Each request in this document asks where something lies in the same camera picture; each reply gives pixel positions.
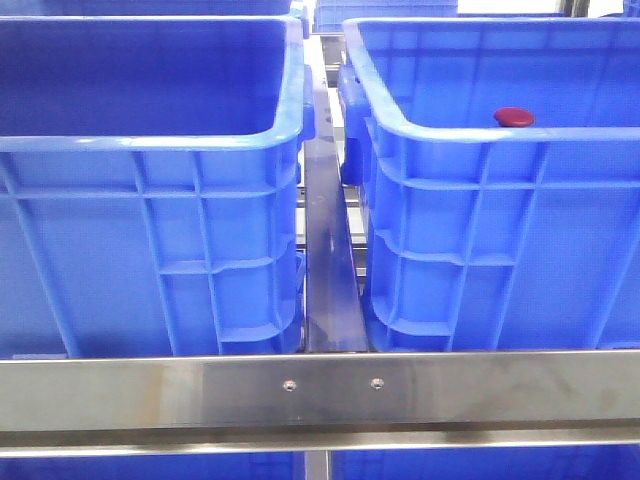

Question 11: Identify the red mushroom push button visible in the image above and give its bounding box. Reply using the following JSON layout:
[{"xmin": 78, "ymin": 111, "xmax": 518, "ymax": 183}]
[{"xmin": 494, "ymin": 106, "xmax": 535, "ymax": 128}]

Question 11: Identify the steel divider bar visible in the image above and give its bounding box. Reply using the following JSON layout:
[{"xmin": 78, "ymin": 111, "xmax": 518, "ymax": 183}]
[{"xmin": 304, "ymin": 73, "xmax": 368, "ymax": 353}]

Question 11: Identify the right blue plastic bin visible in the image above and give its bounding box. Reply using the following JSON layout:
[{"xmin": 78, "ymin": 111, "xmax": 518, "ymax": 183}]
[{"xmin": 339, "ymin": 18, "xmax": 639, "ymax": 352}]

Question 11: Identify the blue plastic bin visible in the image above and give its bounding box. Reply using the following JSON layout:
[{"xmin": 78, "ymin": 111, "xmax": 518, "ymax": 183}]
[
  {"xmin": 1, "ymin": 16, "xmax": 314, "ymax": 359},
  {"xmin": 339, "ymin": 18, "xmax": 639, "ymax": 352}
]

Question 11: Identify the left blue plastic bin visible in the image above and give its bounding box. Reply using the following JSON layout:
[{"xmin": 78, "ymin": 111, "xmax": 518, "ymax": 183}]
[{"xmin": 1, "ymin": 16, "xmax": 314, "ymax": 359}]

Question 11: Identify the far blue crate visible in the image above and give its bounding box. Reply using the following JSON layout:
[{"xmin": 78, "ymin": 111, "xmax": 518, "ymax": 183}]
[{"xmin": 313, "ymin": 0, "xmax": 458, "ymax": 33}]

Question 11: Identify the lower left blue bin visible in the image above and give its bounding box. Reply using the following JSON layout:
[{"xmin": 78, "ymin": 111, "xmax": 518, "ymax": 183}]
[{"xmin": 1, "ymin": 452, "xmax": 305, "ymax": 479}]

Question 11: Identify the lower right blue bin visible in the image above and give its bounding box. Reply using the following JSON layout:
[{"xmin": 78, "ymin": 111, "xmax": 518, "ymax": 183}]
[{"xmin": 331, "ymin": 445, "xmax": 639, "ymax": 480}]

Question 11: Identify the left rail screw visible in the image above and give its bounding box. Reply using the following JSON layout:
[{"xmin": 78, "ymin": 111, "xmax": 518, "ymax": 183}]
[{"xmin": 282, "ymin": 380, "xmax": 297, "ymax": 392}]

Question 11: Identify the rail screw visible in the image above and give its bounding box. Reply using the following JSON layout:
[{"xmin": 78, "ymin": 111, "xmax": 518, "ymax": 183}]
[
  {"xmin": 282, "ymin": 380, "xmax": 297, "ymax": 392},
  {"xmin": 370, "ymin": 378, "xmax": 385, "ymax": 391}
]

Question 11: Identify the right rail screw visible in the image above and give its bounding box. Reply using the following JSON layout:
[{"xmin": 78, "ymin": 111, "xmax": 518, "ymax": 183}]
[{"xmin": 370, "ymin": 378, "xmax": 385, "ymax": 391}]

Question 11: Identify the stainless steel front rail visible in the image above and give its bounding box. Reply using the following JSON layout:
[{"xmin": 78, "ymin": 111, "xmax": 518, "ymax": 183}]
[{"xmin": 1, "ymin": 350, "xmax": 639, "ymax": 457}]

